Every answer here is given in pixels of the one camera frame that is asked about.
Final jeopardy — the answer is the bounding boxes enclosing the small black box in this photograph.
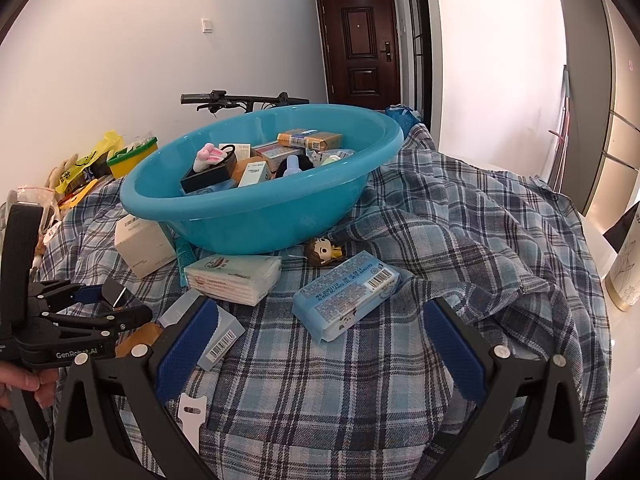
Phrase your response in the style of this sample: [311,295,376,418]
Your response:
[101,278,131,310]

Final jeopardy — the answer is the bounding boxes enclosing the orange plastic case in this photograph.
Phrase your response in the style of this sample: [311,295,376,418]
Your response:
[115,322,163,358]

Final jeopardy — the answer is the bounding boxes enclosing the white square carton box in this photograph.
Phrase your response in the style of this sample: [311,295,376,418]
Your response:
[114,214,176,278]

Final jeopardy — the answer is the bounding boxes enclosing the plush bunny hair tie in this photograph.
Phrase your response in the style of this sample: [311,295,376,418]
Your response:
[192,142,237,174]

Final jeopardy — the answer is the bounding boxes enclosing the grey lighter case box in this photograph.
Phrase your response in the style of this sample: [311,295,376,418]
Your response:
[158,289,245,372]

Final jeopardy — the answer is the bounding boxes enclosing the person left hand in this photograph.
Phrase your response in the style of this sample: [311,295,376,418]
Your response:
[0,362,58,410]

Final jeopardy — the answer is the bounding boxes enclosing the clear plastic zip bag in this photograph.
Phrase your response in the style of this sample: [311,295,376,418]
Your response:
[6,186,58,233]

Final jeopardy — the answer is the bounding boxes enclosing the beige plush toy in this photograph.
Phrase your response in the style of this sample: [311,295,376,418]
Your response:
[44,154,78,188]

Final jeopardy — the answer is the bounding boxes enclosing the teal cosmetic tube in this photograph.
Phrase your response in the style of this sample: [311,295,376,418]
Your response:
[174,234,196,287]

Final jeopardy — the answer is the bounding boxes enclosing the yellow green-lidded container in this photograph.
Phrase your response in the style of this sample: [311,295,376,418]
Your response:
[106,136,157,179]

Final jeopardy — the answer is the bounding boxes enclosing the yellow plastic bag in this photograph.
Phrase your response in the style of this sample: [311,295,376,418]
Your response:
[54,130,124,196]

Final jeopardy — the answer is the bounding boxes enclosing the white patterned cylinder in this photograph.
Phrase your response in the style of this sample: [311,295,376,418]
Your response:
[604,204,639,311]

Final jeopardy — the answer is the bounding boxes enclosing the black open tray box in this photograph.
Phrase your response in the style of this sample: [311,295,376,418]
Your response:
[180,150,236,195]

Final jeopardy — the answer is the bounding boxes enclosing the white tissue pack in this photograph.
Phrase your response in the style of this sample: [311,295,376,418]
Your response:
[184,255,282,307]

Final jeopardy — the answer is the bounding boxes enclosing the small teal white carton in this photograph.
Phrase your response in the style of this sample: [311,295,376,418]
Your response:
[238,160,271,188]

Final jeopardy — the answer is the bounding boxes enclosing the blue plaid cloth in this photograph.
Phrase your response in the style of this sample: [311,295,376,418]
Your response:
[37,121,614,480]

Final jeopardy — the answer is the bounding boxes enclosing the blue plastic basin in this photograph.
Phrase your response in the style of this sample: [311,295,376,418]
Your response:
[119,104,404,255]

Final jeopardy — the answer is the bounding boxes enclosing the red white cigarette pack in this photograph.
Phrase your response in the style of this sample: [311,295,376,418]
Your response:
[252,142,303,166]

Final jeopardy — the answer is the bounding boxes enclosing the light blue wipes pack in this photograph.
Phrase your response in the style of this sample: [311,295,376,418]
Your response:
[292,250,400,342]

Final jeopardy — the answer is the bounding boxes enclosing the small doll figurine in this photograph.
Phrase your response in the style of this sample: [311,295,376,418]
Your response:
[305,237,344,268]

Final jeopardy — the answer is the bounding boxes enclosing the small blue lotion bottle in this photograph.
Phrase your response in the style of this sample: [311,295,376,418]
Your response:
[283,155,302,177]

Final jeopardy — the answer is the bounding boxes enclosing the blue shopping bag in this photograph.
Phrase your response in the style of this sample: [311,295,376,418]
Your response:
[384,104,422,131]

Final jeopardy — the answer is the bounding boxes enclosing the gold refrigerator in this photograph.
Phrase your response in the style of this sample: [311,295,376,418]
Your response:
[561,0,639,232]

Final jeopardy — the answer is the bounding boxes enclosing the dark brown entrance door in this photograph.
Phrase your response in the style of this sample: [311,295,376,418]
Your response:
[317,0,400,110]

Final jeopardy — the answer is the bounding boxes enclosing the white velcro strap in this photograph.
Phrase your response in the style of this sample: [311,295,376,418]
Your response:
[177,391,208,453]

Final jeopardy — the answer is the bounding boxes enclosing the white wall switch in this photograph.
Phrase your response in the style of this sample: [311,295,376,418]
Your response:
[201,18,214,34]

